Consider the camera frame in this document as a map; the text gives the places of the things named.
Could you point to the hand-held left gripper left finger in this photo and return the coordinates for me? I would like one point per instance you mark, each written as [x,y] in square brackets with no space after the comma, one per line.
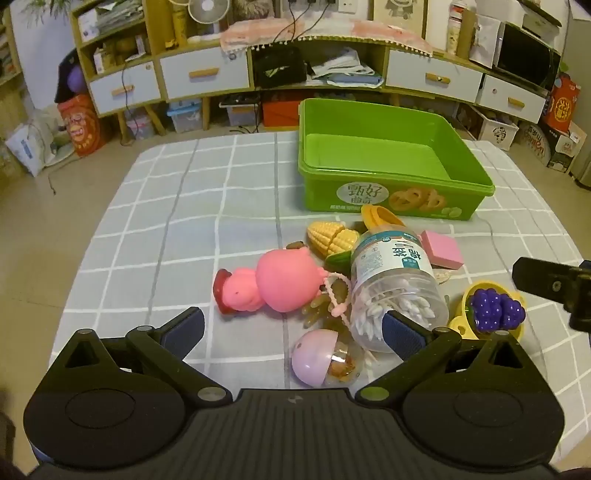
[187,328]

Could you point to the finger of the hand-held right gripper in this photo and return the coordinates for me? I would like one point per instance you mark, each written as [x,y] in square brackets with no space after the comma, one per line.
[540,277]

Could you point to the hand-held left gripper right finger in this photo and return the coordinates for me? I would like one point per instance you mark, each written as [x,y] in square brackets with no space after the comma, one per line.
[406,336]

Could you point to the yellow toy cup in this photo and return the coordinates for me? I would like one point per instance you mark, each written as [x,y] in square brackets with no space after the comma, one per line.
[459,324]

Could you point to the purple toy grapes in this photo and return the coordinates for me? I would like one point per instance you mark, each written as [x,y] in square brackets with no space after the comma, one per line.
[494,309]

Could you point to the clear cotton swab jar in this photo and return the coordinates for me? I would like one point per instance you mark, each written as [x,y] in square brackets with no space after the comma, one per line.
[392,277]

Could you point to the purple capsule toy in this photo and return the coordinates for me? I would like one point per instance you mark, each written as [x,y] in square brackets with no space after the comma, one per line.
[314,355]

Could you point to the pink block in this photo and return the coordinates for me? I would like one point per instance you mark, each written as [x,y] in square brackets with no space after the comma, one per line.
[441,247]

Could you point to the pink pig toy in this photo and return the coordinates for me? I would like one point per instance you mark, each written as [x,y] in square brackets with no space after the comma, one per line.
[281,281]

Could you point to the green plastic box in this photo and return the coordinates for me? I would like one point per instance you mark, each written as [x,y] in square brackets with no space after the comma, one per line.
[323,184]

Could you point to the small beige trinket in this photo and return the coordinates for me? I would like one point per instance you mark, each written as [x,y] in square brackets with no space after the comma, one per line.
[443,277]

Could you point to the grey checkered tablecloth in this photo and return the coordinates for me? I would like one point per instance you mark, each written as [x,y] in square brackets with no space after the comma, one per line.
[161,230]

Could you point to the orange yellow toy rings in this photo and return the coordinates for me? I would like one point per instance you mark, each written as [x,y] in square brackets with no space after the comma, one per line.
[376,214]

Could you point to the yellow toy corn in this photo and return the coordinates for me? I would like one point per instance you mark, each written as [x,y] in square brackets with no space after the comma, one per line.
[330,235]

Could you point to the printed carton box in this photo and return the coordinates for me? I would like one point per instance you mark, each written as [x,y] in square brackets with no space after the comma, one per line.
[565,147]

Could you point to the white basket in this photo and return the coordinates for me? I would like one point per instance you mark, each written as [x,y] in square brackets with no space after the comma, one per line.
[496,131]

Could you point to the orange red gift box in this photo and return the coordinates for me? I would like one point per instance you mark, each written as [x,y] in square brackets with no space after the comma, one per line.
[561,106]

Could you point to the white drawer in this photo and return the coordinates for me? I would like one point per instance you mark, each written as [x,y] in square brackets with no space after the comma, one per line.
[510,99]
[203,74]
[122,87]
[434,76]

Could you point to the clear storage bin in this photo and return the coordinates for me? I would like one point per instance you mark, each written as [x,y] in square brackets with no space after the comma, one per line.
[184,117]
[240,114]

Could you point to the black microwave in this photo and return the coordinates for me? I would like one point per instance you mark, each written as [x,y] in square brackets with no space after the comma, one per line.
[524,57]

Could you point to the red cartoon bag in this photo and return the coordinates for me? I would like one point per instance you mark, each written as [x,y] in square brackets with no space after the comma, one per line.
[83,127]

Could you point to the red storage box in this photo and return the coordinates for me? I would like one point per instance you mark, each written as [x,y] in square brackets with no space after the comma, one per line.
[281,113]

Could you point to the white plastic bag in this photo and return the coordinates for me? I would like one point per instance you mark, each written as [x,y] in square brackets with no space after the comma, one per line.
[30,145]

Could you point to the pile of papers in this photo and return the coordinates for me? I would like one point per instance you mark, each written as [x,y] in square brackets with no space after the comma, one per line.
[344,67]

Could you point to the black bag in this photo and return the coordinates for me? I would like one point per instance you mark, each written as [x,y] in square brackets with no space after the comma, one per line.
[279,67]

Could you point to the wooden cabinet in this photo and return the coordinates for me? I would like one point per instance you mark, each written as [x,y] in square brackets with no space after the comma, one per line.
[157,27]

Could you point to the white desk fan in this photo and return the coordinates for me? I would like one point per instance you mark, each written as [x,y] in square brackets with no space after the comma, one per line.
[207,11]

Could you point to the pink fringed cloth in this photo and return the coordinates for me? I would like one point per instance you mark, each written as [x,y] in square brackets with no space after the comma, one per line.
[323,28]

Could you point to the cartoon picture frame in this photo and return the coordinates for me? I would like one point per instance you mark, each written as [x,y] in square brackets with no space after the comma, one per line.
[399,16]

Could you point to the cat picture frame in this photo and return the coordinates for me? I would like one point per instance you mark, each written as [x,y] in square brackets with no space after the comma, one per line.
[254,8]

